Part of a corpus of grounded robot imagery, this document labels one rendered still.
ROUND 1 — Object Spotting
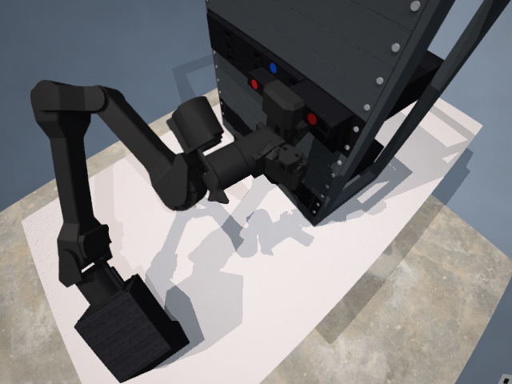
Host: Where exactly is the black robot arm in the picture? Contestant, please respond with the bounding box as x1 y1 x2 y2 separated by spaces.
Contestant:
30 80 310 312

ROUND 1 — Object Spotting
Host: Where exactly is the black server rack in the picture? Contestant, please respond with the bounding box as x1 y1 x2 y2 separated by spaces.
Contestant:
205 0 510 226

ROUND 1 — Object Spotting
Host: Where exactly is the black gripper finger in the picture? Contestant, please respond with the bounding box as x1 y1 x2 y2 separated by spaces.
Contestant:
284 127 313 147
289 118 311 145

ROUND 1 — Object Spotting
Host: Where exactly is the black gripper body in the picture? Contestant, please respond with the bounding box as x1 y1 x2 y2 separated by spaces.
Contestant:
231 80 305 178

